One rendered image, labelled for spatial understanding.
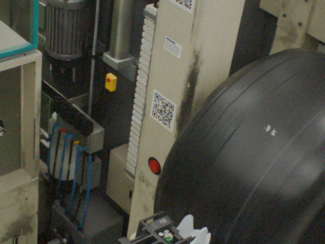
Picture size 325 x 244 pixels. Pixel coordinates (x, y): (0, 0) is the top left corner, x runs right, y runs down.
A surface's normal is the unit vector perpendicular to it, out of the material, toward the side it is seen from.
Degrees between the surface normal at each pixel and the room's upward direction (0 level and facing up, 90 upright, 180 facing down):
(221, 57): 90
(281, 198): 63
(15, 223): 90
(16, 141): 90
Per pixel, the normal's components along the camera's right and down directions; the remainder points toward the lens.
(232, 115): -0.36, -0.44
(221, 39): 0.67, 0.50
